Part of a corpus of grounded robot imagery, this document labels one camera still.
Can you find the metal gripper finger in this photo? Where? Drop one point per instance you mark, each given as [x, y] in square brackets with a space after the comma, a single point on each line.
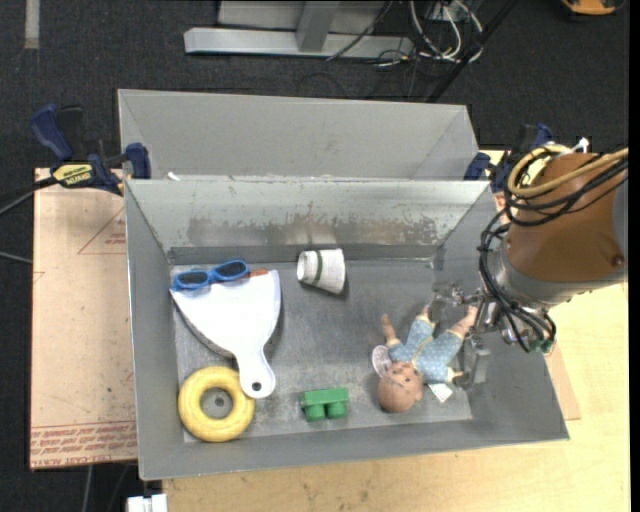
[450, 296]
[476, 362]

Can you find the baby doll in blue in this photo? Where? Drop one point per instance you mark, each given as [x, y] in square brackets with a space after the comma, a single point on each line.
[425, 350]

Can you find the grey metal bin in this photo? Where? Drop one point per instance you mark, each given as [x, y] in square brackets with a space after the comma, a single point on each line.
[325, 320]

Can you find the white paper cup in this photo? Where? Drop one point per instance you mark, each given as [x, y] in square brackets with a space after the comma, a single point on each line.
[325, 270]

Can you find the green toy block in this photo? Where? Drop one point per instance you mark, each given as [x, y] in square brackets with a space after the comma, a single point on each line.
[322, 402]

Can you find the red-brown flat block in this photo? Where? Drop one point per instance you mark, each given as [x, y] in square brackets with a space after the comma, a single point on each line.
[259, 272]

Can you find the white paddle cutting board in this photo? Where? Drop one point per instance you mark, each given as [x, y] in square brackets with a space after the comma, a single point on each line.
[235, 320]

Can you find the blue sunglasses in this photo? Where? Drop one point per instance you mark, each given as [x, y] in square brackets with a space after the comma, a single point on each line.
[220, 274]

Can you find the brown cardboard board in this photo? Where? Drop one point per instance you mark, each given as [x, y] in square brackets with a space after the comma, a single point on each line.
[80, 310]

